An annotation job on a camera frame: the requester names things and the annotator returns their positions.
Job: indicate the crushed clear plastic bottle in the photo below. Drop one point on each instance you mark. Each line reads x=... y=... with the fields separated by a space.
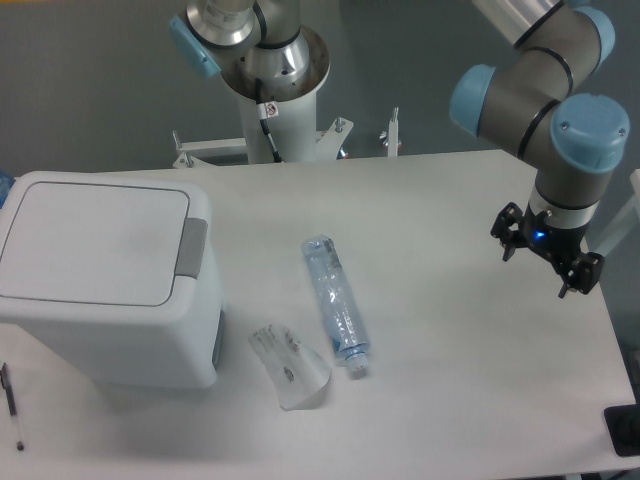
x=341 y=317

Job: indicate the white frame bracket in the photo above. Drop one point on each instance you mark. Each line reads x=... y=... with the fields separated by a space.
x=390 y=138

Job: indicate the blue object behind can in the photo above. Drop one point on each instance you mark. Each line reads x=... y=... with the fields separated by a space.
x=6 y=183

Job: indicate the white push-lid trash can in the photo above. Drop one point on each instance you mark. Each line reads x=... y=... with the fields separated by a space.
x=115 y=274

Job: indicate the clear plastic cup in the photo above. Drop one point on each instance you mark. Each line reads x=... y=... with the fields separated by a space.
x=298 y=373

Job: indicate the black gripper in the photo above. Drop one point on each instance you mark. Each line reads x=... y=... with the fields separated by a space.
x=561 y=247

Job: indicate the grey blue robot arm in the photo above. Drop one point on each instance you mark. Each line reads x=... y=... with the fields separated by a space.
x=531 y=110

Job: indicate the black pen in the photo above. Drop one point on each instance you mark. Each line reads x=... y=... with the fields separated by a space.
x=12 y=407

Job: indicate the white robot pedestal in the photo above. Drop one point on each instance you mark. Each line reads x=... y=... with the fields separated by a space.
x=276 y=92

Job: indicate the black device at table edge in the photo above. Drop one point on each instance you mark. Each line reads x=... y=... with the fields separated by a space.
x=623 y=425

